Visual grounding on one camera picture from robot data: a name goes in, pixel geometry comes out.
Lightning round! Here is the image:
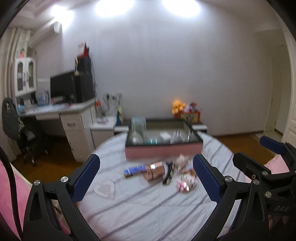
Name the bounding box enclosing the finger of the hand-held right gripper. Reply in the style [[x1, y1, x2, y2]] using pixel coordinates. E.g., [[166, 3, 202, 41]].
[[259, 136, 296, 171], [232, 152, 296, 193]]

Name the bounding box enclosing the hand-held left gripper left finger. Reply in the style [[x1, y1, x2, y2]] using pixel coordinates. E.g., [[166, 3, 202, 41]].
[[23, 153, 101, 241]]

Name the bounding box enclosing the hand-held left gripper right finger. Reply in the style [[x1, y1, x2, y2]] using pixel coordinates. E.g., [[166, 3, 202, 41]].
[[193, 153, 270, 241]]

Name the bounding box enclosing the pink doll figure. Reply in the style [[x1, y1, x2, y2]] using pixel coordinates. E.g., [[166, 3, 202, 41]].
[[176, 175, 197, 193]]

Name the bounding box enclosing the white animal figurine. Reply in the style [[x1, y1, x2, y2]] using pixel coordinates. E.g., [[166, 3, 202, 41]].
[[176, 155, 192, 171]]

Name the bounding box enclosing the black floral hair clip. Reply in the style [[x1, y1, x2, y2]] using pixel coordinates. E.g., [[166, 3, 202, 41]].
[[162, 160, 174, 185]]

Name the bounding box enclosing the blue cosmetic tube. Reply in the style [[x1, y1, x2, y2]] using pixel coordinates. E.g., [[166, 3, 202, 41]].
[[123, 165, 146, 179]]

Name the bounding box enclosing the white charger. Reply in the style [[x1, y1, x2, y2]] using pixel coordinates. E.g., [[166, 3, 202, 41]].
[[171, 129, 184, 143]]

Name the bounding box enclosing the pink storage box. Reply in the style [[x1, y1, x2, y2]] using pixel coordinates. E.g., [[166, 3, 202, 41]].
[[125, 118, 204, 160]]

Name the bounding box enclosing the rose gold cosmetic jar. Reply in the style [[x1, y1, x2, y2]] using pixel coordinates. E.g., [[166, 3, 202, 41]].
[[142, 162, 166, 183]]

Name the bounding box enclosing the silver egg-shaped toy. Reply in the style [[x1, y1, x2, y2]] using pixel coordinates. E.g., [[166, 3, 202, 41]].
[[129, 132, 144, 145]]

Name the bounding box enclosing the clear blue plastic box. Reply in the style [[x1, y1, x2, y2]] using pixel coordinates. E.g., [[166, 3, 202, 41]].
[[131, 117, 147, 139]]

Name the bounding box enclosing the pink printed pillow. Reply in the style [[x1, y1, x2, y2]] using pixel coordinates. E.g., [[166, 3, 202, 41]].
[[264, 155, 290, 175]]

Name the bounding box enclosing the white nightstand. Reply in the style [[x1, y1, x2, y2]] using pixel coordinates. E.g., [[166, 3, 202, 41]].
[[90, 117, 129, 150]]

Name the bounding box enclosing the white desk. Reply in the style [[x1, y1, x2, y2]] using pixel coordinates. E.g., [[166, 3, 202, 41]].
[[20, 100, 96, 163]]

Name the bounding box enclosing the white door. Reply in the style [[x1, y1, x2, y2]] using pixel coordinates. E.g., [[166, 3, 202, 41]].
[[264, 45, 289, 132]]

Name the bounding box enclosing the black-topped low bench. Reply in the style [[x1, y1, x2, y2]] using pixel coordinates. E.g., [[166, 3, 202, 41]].
[[114, 118, 207, 135]]

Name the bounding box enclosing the white wardrobe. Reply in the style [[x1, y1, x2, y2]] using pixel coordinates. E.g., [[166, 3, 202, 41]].
[[281, 25, 296, 142]]

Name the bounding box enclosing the red toy box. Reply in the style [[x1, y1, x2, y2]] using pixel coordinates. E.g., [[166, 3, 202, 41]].
[[174, 111, 200, 123]]

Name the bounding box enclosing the black office chair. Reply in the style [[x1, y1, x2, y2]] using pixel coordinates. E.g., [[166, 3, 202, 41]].
[[2, 97, 52, 166]]

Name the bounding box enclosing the orange octopus plush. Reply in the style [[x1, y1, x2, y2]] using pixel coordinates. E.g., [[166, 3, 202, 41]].
[[172, 100, 186, 114]]

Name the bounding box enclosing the pink blanket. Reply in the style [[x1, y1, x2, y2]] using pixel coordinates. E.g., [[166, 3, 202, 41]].
[[0, 160, 71, 241]]

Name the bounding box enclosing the black computer tower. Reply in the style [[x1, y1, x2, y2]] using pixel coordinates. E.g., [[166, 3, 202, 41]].
[[74, 73, 95, 103]]

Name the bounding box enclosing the blue and white box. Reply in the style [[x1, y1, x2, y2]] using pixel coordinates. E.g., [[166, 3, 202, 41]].
[[37, 90, 49, 106]]

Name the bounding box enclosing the black computer monitor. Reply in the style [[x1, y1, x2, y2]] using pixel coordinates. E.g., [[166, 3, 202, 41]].
[[50, 71, 77, 103]]

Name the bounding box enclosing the grey printed jacket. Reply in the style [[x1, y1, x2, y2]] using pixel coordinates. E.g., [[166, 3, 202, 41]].
[[2, 97, 25, 139]]

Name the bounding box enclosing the black speaker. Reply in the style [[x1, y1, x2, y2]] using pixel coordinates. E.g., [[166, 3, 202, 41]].
[[76, 57, 91, 75]]

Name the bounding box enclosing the white glass-door cabinet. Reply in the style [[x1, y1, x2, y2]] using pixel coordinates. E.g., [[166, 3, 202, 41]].
[[14, 57, 37, 98]]

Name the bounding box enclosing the beige curtain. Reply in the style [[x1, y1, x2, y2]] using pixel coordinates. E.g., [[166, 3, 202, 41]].
[[0, 28, 30, 158]]

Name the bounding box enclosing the white air conditioner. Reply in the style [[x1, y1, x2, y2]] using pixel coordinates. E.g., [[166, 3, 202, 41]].
[[29, 21, 63, 45]]

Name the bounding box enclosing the black cable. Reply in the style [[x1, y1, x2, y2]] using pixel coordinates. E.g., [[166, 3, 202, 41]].
[[0, 147, 23, 241]]

